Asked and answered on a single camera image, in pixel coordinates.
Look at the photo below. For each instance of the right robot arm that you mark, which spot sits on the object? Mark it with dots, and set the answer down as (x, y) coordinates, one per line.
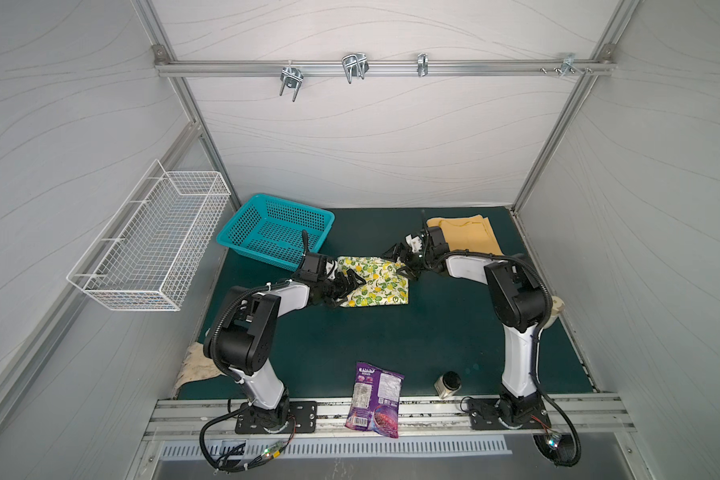
(523, 304)

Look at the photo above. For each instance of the white wire basket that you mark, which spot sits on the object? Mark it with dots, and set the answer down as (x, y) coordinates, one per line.
(148, 253)

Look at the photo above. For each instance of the aluminium cross bar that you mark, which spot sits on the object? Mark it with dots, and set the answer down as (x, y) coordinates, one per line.
(377, 68)

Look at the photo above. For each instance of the green table mat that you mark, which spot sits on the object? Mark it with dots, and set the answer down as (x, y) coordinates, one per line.
(448, 324)

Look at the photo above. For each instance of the purple snack bag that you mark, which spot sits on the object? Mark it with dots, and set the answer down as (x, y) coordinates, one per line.
(375, 401)

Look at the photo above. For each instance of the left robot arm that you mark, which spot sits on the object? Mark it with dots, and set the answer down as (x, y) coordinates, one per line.
(240, 341)

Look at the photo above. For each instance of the beige work glove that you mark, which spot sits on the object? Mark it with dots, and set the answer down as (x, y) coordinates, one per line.
(195, 367)

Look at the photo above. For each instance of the small black-lidded jar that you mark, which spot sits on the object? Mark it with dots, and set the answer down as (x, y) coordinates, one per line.
(447, 384)

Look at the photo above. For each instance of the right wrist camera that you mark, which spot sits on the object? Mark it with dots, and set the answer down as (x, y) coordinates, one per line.
(415, 243)

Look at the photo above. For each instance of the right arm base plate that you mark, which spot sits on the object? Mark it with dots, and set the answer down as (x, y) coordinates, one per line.
(502, 414)

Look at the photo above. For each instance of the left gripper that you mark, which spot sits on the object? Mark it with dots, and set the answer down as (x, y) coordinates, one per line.
(342, 289)

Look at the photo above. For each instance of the green floral skirt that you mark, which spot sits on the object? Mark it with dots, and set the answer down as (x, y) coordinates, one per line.
(383, 286)

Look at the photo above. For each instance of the metal u-bolt clamp middle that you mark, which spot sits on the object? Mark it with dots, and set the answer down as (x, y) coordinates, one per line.
(355, 65)

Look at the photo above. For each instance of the metal clamp right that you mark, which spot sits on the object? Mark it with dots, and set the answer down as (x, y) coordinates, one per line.
(422, 65)

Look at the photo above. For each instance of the small white bottle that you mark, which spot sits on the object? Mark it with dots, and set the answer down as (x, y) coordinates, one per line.
(558, 306)

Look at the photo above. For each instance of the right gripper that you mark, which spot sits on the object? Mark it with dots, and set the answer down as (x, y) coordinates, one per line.
(414, 257)

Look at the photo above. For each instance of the metal u-bolt clamp left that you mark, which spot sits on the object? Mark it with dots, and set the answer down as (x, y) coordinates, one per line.
(291, 78)

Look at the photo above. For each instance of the metal u-bolt clamp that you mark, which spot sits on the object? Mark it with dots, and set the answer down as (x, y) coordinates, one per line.
(355, 65)
(291, 78)

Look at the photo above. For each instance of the yellow skirt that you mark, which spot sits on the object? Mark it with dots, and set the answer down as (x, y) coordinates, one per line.
(473, 234)

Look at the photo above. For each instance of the metal corner bracket bolts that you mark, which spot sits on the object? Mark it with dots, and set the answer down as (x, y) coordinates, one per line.
(567, 68)

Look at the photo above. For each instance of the teal plastic basket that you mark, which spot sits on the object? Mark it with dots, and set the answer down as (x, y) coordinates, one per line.
(276, 231)

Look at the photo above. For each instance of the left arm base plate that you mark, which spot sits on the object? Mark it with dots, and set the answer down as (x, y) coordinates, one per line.
(300, 418)

